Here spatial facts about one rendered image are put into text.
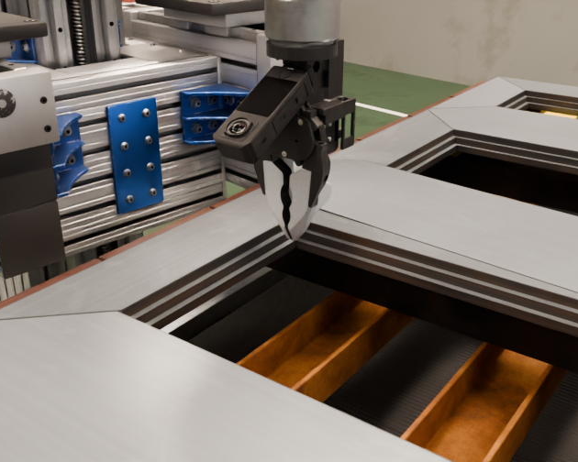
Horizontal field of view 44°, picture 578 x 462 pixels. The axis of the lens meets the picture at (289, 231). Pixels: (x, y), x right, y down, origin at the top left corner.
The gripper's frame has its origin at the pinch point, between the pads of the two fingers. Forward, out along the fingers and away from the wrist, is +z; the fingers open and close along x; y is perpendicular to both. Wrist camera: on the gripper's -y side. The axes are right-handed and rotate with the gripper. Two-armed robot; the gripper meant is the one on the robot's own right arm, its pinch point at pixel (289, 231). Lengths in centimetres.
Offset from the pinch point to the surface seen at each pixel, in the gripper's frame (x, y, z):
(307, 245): -0.2, 3.4, 3.0
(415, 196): -5.7, 18.8, 0.7
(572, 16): 87, 419, 30
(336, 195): 2.4, 13.2, 0.6
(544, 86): 1, 88, 1
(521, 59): 118, 425, 61
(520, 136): -7, 52, 1
